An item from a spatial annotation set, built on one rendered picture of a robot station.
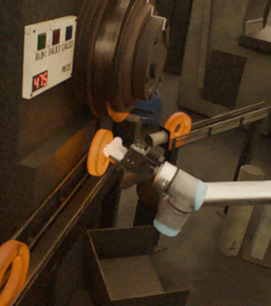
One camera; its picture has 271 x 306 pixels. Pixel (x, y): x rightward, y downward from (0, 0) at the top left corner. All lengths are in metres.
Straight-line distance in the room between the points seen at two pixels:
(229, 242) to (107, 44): 1.46
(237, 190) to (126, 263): 0.48
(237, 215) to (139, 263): 1.09
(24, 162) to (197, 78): 3.24
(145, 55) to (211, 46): 2.89
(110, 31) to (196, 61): 3.02
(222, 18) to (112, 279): 3.23
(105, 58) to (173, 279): 1.29
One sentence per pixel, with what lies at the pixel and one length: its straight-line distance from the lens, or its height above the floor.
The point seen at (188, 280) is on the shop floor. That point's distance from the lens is 2.22.
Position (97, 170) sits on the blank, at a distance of 1.35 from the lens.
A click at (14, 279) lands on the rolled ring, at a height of 0.66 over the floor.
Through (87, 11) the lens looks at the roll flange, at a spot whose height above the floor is 1.25.
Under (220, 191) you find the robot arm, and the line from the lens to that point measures 1.51.
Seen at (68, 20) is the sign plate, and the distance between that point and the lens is 1.25.
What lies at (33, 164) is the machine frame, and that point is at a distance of 1.20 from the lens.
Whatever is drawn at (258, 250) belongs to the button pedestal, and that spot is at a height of 0.06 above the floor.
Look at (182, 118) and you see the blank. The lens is 2.00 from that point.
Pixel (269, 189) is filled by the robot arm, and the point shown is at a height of 0.77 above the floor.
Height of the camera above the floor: 1.45
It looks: 26 degrees down
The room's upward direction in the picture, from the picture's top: 10 degrees clockwise
